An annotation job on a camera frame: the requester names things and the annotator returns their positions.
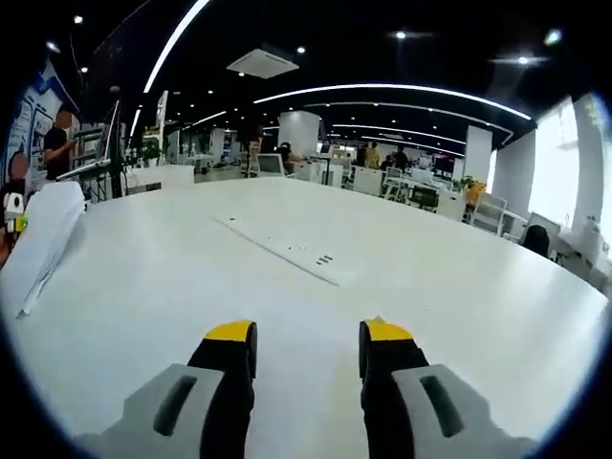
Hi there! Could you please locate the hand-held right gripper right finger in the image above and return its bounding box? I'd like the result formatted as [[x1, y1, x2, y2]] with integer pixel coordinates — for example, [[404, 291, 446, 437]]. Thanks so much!
[[358, 315, 536, 459]]

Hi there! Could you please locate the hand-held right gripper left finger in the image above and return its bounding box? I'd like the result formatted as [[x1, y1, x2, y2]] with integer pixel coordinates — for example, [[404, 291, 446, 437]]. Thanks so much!
[[71, 318, 260, 459]]

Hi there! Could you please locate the white paper sheet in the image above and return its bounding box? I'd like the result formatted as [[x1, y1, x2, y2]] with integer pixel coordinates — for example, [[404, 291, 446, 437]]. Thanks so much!
[[16, 181, 90, 319]]

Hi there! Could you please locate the silver laptop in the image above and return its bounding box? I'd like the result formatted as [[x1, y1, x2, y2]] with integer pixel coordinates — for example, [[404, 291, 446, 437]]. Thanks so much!
[[55, 99, 121, 183]]

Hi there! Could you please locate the white reception counter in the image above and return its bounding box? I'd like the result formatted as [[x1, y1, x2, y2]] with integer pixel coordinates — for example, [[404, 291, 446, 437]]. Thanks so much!
[[126, 164, 195, 195]]

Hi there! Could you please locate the white roll-up banner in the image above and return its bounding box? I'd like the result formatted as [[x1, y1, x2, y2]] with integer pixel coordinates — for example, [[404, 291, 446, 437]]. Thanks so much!
[[155, 90, 170, 145]]

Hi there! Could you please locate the white slatted office chair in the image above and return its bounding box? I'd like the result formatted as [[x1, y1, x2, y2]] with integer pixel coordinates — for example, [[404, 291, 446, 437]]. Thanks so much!
[[470, 193, 509, 236]]

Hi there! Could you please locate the black office chair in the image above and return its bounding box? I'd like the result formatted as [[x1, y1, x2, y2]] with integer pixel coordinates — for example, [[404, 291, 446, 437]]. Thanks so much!
[[522, 225, 552, 257]]

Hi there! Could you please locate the curved ceiling light strip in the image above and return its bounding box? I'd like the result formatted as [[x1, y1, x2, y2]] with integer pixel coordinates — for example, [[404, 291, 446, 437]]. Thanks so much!
[[252, 83, 533, 121], [142, 0, 212, 95]]

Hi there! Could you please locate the black tripod stand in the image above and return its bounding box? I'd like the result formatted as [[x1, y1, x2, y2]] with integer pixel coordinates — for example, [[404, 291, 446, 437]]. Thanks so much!
[[241, 126, 265, 179]]

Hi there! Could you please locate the white mesh office chair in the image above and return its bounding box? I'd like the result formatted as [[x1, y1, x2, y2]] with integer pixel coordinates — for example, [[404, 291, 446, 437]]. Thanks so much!
[[257, 153, 285, 178]]

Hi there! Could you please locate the large bright window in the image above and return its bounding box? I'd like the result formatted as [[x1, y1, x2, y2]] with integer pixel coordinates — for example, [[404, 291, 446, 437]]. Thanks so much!
[[527, 98, 580, 227]]

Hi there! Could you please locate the ceiling air conditioner vent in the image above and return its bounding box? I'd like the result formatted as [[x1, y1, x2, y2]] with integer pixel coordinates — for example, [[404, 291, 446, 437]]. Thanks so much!
[[226, 44, 301, 80]]

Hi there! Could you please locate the blue white wall poster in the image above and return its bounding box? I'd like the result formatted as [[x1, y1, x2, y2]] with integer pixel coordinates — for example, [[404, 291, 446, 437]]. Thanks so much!
[[4, 61, 80, 184]]

